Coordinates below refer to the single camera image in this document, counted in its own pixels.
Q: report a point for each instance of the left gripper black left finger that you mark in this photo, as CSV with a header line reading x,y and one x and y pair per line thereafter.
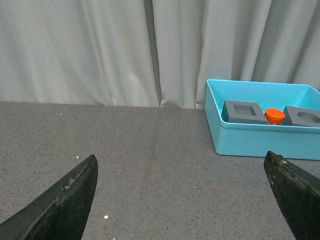
x,y
59,213

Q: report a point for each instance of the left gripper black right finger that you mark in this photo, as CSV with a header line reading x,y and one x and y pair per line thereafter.
x,y
297,193

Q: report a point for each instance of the gray block with round hole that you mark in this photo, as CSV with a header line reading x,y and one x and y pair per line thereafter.
x,y
301,117

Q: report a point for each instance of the orange cylinder marked 4680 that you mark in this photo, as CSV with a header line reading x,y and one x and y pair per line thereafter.
x,y
274,116

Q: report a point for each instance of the gray block with square hole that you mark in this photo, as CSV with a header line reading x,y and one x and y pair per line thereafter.
x,y
239,112

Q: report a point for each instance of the light blue plastic box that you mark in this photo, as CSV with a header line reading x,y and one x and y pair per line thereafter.
x,y
255,140

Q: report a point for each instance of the white pleated curtain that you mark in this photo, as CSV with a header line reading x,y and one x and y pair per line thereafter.
x,y
152,53

